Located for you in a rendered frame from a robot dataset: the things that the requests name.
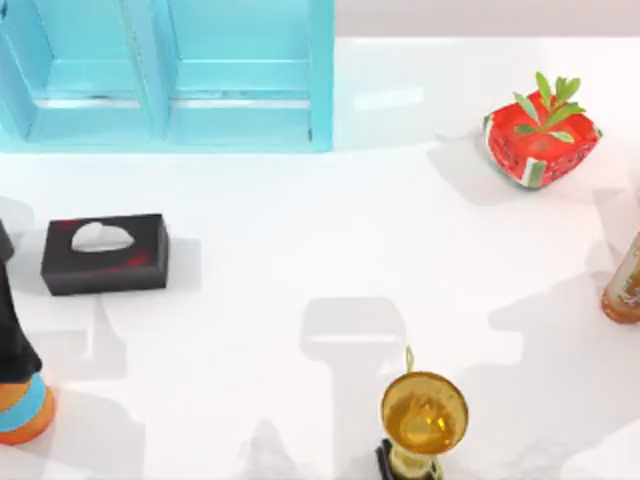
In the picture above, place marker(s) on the orange bottle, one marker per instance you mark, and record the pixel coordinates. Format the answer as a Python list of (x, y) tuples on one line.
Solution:
[(625, 295)]

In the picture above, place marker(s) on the black tissue box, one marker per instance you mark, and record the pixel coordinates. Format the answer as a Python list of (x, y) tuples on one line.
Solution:
[(107, 272)]

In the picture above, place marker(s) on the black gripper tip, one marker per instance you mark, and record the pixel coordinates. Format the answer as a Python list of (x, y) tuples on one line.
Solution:
[(15, 340)]

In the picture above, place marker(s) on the light blue rack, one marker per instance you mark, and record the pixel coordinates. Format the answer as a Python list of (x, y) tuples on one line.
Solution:
[(240, 75)]

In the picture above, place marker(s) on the white tissue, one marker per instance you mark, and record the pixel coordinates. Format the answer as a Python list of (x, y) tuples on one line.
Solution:
[(100, 237)]

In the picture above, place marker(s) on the red plant pot with plant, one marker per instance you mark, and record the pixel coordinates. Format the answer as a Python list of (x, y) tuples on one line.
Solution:
[(540, 150)]

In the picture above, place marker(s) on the gold trophy with black base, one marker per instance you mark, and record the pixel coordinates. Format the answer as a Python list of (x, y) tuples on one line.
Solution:
[(425, 415)]

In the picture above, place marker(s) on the orange and blue cup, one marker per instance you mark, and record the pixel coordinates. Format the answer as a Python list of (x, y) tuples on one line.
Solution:
[(25, 410)]

